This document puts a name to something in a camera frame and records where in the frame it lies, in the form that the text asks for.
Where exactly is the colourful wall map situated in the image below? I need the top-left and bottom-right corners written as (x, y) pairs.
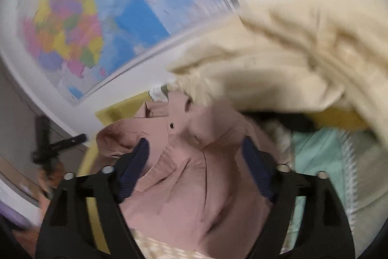
top-left (16, 0), bottom-right (243, 106)

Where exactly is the mustard yellow garment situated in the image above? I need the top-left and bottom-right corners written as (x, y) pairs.
top-left (306, 107), bottom-right (370, 131)

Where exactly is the purple blurred object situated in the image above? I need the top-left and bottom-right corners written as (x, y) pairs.
top-left (0, 197), bottom-right (40, 232)

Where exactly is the cream garment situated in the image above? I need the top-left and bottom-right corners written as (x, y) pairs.
top-left (168, 0), bottom-right (388, 152)

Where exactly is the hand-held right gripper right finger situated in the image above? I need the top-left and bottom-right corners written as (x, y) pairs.
top-left (242, 137), bottom-right (356, 259)

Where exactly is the pink jacket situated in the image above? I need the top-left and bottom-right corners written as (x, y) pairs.
top-left (95, 91), bottom-right (294, 257)

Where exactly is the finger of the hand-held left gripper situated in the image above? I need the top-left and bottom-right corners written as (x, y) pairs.
top-left (48, 133), bottom-right (88, 155)

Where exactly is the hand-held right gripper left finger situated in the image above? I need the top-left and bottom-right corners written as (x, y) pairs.
top-left (35, 138), bottom-right (150, 259)

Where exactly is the patterned bed sheet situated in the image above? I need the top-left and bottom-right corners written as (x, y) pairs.
top-left (77, 84), bottom-right (388, 259)

